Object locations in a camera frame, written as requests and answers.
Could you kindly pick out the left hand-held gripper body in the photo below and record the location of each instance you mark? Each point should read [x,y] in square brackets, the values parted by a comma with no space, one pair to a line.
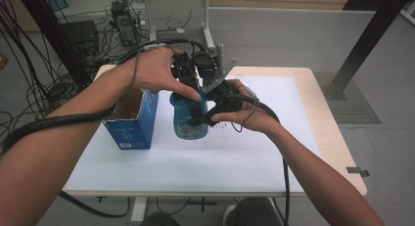
[184,67]

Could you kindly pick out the person's left hand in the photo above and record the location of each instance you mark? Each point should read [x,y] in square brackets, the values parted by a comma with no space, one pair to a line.
[153,71]

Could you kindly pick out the black computer tower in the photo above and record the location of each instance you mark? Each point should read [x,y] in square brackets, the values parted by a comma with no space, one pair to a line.
[125,25]

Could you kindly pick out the grey tape piece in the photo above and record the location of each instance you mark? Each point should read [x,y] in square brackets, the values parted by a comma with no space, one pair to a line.
[357,171]

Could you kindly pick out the white table mat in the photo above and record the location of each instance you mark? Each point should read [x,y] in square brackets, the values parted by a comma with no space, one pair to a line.
[195,164]

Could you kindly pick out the white table leg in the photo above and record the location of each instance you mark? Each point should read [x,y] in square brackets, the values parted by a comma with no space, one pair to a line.
[139,209]

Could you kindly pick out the blue plastic bottle white cap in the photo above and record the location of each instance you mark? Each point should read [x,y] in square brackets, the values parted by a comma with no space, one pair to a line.
[181,121]

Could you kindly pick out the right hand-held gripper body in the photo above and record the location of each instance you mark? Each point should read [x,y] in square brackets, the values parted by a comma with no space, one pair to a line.
[226,100]

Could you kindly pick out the black metal post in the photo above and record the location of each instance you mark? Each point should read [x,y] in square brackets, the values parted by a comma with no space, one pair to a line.
[54,33]
[368,36]

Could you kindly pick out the blue cardboard carton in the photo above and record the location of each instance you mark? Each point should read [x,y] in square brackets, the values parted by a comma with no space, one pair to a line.
[143,128]

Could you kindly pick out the dark floor mat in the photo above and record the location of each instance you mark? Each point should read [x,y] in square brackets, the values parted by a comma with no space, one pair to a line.
[352,102]

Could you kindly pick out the white desk frame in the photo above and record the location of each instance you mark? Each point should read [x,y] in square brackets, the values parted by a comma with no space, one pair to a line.
[206,23]

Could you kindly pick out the black box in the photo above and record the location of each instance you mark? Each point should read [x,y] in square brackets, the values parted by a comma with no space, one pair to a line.
[80,35]

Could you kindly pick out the person's right hand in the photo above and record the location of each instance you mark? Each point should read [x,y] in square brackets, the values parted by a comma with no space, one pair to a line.
[254,116]

